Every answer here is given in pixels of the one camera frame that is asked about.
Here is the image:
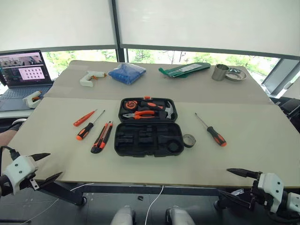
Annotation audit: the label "orange black tape measure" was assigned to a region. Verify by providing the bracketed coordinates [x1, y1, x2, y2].
[124, 100, 138, 110]

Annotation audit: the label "orange handled pliers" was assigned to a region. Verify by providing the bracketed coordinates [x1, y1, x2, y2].
[122, 110, 157, 120]

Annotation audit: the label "grey tape roll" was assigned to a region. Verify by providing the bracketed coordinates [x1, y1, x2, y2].
[183, 134, 197, 149]

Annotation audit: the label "claw hammer black orange handle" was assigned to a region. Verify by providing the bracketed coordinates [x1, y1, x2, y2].
[140, 100, 175, 120]

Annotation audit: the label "thick white floor cable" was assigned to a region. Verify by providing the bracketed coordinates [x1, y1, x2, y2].
[144, 185, 165, 225]

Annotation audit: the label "black orange handled screwdriver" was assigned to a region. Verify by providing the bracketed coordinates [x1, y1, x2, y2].
[194, 112, 227, 147]
[76, 110, 105, 141]

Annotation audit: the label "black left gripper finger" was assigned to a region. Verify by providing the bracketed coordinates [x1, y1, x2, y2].
[37, 172, 64, 189]
[30, 153, 51, 162]

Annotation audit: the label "blue bag of pellets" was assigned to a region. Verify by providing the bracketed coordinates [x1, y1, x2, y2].
[108, 62, 147, 86]

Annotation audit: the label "grey tilted window sash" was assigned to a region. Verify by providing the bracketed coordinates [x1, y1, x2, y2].
[261, 58, 300, 98]

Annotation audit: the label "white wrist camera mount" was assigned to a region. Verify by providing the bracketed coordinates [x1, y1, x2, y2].
[256, 172, 285, 214]
[2, 155, 38, 195]

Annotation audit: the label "black table frame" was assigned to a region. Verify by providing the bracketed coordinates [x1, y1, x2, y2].
[38, 181, 255, 210]

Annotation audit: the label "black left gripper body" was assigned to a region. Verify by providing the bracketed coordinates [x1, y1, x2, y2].
[18, 172, 41, 191]

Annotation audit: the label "dark window frame post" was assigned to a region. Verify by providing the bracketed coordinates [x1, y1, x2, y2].
[111, 0, 129, 63]

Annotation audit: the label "black tool case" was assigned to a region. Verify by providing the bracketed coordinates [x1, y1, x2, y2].
[114, 97, 184, 158]

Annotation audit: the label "white side desk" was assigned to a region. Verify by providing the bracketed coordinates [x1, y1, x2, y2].
[0, 108, 35, 120]

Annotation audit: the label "green flat package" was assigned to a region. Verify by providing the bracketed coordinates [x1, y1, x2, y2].
[158, 62, 211, 79]

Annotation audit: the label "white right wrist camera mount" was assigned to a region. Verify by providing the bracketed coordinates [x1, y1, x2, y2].
[256, 172, 285, 214]

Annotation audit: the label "stainless steel round dish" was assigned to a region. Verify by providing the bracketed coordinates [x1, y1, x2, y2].
[225, 67, 248, 82]

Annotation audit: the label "black office chair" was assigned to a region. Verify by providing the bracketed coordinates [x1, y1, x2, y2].
[274, 96, 300, 132]

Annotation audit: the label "narrow white roller blind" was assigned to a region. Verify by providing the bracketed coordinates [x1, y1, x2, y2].
[0, 0, 118, 53]

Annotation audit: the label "thin white floor wire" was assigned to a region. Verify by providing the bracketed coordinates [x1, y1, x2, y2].
[23, 182, 94, 223]

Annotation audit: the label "stainless steel cup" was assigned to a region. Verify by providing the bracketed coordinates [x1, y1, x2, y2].
[211, 63, 230, 82]

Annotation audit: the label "black orange utility knife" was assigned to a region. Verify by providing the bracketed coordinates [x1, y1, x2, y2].
[90, 120, 113, 154]

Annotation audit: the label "grey rounded shape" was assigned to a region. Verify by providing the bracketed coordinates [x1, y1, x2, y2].
[110, 205, 137, 225]
[165, 206, 195, 225]

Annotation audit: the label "grey open laptop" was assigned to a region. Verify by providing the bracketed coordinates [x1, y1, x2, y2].
[0, 49, 55, 112]

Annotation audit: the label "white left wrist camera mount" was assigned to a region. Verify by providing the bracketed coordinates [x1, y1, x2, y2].
[2, 155, 38, 195]

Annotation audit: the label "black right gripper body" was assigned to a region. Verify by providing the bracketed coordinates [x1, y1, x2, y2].
[249, 173, 275, 213]

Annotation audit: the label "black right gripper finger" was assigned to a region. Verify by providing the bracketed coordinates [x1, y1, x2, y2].
[226, 168, 263, 179]
[217, 189, 255, 210]

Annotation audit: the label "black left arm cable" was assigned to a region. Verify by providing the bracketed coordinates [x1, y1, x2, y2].
[0, 145, 21, 165]

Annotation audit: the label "wide white roller blind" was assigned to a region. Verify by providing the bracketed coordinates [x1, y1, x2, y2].
[116, 0, 300, 59]

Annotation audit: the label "orange tester screwdriver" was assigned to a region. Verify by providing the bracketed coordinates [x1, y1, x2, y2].
[73, 109, 98, 127]

